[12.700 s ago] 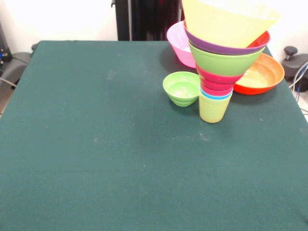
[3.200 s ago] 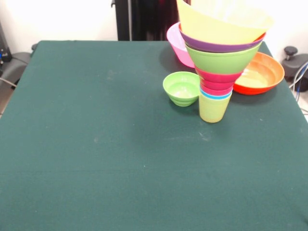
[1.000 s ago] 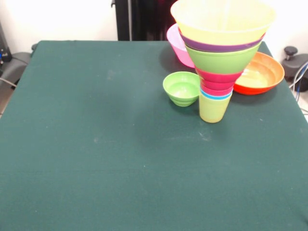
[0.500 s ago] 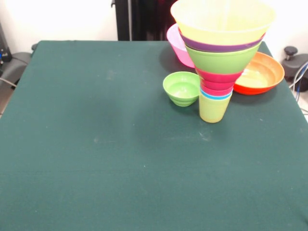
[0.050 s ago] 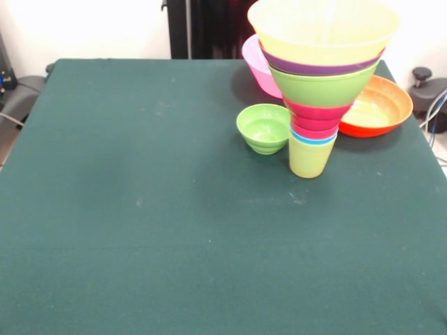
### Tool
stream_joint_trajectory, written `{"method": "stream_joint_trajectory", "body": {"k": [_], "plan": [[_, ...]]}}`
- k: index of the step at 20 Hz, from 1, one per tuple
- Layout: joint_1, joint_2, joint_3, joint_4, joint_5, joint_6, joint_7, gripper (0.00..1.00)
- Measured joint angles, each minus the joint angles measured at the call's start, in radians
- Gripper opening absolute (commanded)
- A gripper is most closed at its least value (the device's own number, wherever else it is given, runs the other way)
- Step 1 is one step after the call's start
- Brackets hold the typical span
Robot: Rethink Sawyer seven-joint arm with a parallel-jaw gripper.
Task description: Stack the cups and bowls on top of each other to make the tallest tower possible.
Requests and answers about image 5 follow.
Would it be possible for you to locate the red cup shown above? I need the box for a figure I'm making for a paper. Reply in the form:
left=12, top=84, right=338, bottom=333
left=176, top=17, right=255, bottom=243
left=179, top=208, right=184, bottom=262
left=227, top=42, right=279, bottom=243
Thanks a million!
left=291, top=121, right=339, bottom=140

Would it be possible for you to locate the white cable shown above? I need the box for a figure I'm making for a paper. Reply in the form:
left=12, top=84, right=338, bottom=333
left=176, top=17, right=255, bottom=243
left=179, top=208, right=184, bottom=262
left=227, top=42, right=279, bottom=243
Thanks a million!
left=419, top=89, right=447, bottom=129

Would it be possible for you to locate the large green bowl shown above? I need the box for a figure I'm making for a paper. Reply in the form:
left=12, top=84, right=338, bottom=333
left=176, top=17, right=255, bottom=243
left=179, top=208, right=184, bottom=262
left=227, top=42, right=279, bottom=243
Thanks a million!
left=268, top=59, right=381, bottom=108

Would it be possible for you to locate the small green bowl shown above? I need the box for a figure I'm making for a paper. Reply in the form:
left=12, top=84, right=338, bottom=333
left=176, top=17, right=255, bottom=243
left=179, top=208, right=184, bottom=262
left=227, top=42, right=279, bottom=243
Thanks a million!
left=236, top=103, right=291, bottom=156

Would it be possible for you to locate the black electronics box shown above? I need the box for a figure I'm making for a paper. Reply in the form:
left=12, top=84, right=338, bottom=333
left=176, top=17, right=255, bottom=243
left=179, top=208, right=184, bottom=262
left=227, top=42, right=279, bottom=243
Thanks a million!
left=0, top=29, right=18, bottom=104

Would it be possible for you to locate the red-orange bowl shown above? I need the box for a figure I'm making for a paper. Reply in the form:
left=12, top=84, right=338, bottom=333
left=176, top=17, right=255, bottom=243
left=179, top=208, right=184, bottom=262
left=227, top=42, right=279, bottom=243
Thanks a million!
left=338, top=74, right=414, bottom=138

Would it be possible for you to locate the pink bowl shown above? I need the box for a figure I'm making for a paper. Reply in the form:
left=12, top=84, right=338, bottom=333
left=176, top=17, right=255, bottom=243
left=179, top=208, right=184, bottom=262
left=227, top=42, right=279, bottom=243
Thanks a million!
left=242, top=33, right=284, bottom=100

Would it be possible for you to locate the small red bowl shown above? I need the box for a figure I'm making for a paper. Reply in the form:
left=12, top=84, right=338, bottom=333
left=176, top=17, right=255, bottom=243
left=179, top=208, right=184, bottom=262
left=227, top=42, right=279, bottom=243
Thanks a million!
left=282, top=96, right=353, bottom=133

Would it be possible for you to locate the large orange bowl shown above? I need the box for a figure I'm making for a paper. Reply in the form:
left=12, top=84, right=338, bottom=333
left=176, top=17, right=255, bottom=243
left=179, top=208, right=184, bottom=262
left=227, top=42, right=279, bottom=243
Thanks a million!
left=247, top=0, right=401, bottom=66

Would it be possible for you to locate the black equipment with knob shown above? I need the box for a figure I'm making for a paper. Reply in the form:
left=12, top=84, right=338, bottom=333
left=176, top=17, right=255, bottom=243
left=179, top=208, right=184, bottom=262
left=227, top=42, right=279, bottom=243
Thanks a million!
left=408, top=66, right=447, bottom=121

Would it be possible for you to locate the grey cable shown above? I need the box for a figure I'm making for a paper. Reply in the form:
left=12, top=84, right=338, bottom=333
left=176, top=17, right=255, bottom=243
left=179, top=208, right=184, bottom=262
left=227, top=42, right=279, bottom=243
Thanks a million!
left=0, top=111, right=25, bottom=128

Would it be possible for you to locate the dark green tablecloth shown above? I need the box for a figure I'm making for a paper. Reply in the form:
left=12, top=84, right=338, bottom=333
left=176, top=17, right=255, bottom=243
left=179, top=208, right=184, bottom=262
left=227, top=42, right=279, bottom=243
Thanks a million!
left=0, top=58, right=447, bottom=335

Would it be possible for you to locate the purple bowl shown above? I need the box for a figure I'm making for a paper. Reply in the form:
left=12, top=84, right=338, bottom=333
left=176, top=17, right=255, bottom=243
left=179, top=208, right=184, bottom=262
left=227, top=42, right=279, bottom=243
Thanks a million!
left=260, top=47, right=386, bottom=77

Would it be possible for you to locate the yellow cup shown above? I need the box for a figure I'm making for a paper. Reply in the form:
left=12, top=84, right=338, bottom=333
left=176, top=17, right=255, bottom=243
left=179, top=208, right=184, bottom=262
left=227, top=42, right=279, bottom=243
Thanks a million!
left=288, top=135, right=338, bottom=179

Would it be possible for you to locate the blue cup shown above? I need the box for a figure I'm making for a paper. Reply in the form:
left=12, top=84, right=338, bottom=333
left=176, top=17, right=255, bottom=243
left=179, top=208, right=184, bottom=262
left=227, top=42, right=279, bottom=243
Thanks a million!
left=289, top=127, right=339, bottom=146

